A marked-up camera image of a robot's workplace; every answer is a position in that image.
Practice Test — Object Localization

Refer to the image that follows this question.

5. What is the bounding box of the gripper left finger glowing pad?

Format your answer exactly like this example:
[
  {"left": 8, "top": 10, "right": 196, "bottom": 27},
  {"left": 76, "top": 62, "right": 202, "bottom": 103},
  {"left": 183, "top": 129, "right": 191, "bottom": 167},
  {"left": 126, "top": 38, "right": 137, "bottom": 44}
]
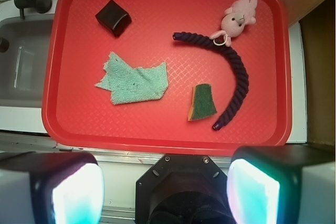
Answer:
[{"left": 1, "top": 152, "right": 104, "bottom": 223}]

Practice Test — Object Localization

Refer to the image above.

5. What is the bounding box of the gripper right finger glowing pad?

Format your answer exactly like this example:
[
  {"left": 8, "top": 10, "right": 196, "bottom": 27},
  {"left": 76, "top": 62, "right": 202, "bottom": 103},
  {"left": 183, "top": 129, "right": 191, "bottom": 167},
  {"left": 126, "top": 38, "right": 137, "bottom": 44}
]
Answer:
[{"left": 226, "top": 145, "right": 335, "bottom": 223}]

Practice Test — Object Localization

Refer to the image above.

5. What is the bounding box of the pink plush bunny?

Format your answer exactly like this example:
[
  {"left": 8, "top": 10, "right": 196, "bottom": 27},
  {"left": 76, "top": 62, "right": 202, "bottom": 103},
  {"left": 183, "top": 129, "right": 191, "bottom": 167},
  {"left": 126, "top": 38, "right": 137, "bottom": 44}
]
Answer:
[{"left": 209, "top": 0, "right": 258, "bottom": 47}]

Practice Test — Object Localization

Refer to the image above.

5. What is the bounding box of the red plastic tray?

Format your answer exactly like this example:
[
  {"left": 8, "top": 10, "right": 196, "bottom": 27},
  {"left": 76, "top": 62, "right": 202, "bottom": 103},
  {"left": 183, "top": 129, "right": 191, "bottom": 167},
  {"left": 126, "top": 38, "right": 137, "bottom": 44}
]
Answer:
[{"left": 42, "top": 0, "right": 292, "bottom": 156}]

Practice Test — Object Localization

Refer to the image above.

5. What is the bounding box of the green yellow sponge piece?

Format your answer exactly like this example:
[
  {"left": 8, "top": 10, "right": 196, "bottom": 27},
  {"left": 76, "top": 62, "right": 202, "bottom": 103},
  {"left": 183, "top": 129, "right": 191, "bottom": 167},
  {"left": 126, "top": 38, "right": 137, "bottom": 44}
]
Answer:
[{"left": 187, "top": 83, "right": 217, "bottom": 121}]

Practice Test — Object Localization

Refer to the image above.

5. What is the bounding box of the grey sink basin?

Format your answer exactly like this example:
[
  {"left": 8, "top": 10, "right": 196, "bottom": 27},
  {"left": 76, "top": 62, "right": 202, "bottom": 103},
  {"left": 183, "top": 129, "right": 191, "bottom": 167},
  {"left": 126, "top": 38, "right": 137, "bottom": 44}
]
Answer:
[{"left": 1, "top": 14, "right": 54, "bottom": 108}]

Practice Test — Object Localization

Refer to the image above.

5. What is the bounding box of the teal cloth rag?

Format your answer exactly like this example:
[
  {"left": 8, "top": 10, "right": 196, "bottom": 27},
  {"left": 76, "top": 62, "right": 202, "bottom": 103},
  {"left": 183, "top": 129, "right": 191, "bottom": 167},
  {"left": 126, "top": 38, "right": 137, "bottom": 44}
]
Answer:
[{"left": 95, "top": 52, "right": 169, "bottom": 105}]

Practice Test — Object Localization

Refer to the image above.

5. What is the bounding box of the black rounded block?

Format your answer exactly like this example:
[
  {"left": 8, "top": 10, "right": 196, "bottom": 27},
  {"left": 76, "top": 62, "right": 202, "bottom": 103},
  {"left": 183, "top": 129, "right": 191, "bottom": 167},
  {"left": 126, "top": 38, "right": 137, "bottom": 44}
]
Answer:
[{"left": 95, "top": 0, "right": 132, "bottom": 37}]

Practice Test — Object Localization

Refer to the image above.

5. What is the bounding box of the brown wooden cabinet panel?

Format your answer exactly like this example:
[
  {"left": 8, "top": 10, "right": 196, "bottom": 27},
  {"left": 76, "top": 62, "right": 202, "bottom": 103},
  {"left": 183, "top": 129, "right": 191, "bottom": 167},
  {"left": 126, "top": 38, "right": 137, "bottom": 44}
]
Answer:
[{"left": 283, "top": 0, "right": 335, "bottom": 147}]

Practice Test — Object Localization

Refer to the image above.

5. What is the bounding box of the dark purple twisted rope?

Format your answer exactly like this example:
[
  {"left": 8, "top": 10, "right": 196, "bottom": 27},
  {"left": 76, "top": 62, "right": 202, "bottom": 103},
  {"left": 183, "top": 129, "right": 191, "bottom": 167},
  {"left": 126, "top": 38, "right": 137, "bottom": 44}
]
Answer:
[{"left": 172, "top": 31, "right": 249, "bottom": 131}]

